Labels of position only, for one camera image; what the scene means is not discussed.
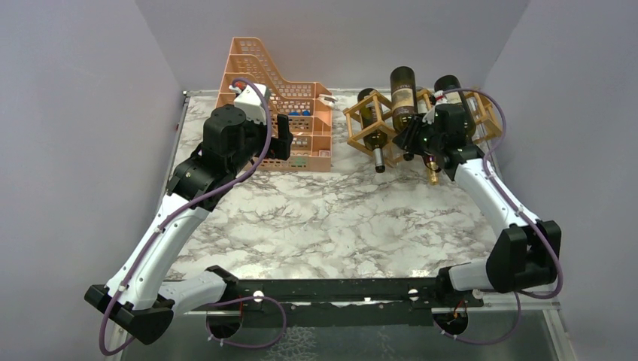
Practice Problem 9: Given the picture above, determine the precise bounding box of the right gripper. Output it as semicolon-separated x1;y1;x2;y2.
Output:
392;113;443;156

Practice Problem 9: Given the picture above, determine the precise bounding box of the green bottle silver cap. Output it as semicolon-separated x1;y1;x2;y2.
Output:
357;88;387;174

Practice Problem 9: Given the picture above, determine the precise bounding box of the red bottle gold cap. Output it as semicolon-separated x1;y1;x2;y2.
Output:
423;156;439;185

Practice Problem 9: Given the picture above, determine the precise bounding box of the dark green wine bottle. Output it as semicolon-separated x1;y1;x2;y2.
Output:
434;74;475;138

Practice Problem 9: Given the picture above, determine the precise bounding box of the dark bottle brown label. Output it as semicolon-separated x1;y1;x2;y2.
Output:
390;66;418;133

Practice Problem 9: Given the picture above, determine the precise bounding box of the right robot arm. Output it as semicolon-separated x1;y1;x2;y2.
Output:
393;104;564;306

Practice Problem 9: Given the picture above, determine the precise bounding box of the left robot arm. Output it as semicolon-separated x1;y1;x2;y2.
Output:
84;104;293;344

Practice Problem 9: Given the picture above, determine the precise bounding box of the wooden wine rack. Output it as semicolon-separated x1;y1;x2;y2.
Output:
342;87;505;168

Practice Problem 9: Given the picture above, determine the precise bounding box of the peach plastic file organizer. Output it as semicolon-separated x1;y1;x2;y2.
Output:
217;37;333;172

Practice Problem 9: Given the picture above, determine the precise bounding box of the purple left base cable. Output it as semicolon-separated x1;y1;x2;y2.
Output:
205;296;288;350

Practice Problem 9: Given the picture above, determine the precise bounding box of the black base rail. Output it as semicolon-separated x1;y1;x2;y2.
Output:
198;278;484;329

